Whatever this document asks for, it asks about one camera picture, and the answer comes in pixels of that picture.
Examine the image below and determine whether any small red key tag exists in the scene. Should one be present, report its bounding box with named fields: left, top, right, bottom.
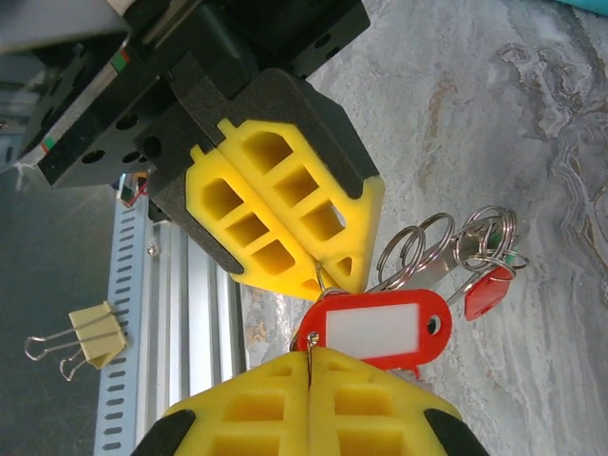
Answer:
left=464, top=265, right=517, bottom=323

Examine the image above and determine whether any left circuit board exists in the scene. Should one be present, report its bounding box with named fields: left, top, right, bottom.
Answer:
left=111, top=169, right=149, bottom=208

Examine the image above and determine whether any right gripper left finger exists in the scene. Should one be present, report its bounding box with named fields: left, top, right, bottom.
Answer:
left=130, top=350, right=313, bottom=456

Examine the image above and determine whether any metal keychain with rings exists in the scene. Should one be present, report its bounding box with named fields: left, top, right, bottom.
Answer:
left=365, top=204, right=531, bottom=305

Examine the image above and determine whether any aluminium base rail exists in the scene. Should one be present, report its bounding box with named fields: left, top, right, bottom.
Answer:
left=142, top=218, right=251, bottom=414

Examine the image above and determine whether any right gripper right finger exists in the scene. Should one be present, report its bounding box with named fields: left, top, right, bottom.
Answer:
left=308, top=346, right=490, bottom=456

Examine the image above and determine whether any beige binder clip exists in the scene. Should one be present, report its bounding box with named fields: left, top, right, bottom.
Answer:
left=23, top=299, right=130, bottom=383

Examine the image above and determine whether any grey slotted cable tray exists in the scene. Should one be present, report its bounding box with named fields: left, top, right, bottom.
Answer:
left=92, top=197, right=158, bottom=456

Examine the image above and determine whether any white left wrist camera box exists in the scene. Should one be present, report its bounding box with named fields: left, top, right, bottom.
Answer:
left=0, top=0, right=132, bottom=56

